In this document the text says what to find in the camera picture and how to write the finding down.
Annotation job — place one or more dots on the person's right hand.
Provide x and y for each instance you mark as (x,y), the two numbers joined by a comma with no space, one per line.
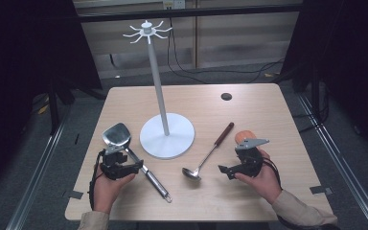
(266,183)

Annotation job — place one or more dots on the black horizontal bar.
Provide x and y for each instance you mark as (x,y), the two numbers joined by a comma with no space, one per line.
(204,12)

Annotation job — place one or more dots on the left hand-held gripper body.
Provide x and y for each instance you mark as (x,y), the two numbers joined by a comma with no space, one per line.
(113,166)

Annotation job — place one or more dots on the white utensil stand with hooks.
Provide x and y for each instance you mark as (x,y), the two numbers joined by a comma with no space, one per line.
(167,140)

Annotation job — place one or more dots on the orange round object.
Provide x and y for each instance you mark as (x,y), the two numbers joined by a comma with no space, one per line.
(241,135)

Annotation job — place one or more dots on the yellow floor tape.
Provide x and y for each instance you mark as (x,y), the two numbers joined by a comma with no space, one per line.
(43,109)
(268,75)

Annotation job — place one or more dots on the person's left hand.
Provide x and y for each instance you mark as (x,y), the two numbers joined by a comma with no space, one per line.
(103,191)

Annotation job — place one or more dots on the black stand leg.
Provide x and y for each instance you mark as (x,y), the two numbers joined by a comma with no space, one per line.
(315,96)
(53,108)

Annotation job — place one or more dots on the grey tape piece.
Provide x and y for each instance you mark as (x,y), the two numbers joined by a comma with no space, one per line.
(321,190)
(74,194)

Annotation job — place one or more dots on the white wall outlet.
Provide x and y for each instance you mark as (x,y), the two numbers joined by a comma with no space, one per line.
(174,4)

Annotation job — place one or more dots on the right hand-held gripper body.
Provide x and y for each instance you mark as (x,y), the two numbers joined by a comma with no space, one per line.
(250,159)

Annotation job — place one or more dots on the metal floor rail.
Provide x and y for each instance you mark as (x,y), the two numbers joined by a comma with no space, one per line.
(35,182)
(341,166)

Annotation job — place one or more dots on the dark curtain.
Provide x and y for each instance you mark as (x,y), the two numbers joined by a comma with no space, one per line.
(12,64)
(348,48)

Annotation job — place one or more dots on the steel spatula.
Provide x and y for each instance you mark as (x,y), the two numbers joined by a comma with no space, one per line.
(116,134)

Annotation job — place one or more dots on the black table grommet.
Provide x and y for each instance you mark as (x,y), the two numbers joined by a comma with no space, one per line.
(226,96)

